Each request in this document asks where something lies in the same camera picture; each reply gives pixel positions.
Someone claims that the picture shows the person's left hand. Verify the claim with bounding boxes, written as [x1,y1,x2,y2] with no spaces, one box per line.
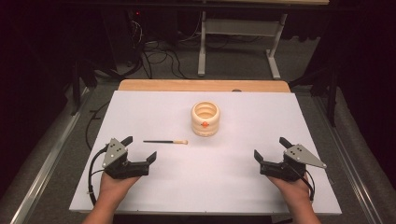
[98,172,142,203]

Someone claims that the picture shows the black-handled brush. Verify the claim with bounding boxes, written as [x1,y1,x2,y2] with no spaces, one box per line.
[143,139,190,146]

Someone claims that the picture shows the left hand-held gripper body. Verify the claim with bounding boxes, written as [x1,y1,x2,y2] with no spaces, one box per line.
[101,137,151,180]

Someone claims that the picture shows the white metal stand frame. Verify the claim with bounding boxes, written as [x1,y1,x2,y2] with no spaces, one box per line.
[197,10,289,80]

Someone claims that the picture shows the dark metal stand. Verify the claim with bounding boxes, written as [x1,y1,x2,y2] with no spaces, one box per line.
[68,58,98,117]
[289,60,341,128]

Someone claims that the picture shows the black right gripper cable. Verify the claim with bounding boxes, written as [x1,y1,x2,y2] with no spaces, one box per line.
[288,163,317,202]

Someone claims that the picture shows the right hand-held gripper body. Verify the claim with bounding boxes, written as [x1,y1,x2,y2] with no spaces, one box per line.
[259,143,328,182]

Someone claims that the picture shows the bundle of floor cables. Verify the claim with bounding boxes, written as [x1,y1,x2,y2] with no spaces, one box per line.
[125,12,202,80]

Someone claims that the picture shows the cream ringed duck holder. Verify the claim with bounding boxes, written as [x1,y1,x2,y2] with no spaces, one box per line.
[191,100,221,138]

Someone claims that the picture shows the person's right hand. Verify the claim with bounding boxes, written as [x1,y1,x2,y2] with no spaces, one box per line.
[266,174,313,203]

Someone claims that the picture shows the white table board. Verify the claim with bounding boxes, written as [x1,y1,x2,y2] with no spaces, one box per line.
[68,90,343,217]

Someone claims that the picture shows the black floor cable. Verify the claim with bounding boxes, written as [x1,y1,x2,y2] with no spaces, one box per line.
[85,100,112,151]

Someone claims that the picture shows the wooden table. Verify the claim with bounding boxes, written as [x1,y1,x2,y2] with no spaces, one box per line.
[118,78,291,93]

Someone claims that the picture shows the dark computer case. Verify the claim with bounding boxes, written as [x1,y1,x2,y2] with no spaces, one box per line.
[102,7,145,69]

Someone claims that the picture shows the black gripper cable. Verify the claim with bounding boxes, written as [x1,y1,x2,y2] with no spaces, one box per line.
[87,146,109,207]
[288,163,317,202]

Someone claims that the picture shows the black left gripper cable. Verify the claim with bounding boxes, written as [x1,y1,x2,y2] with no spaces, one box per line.
[87,146,109,207]

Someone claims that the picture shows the aluminium floor rail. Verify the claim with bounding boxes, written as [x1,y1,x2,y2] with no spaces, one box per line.
[313,95,386,224]
[8,87,95,224]

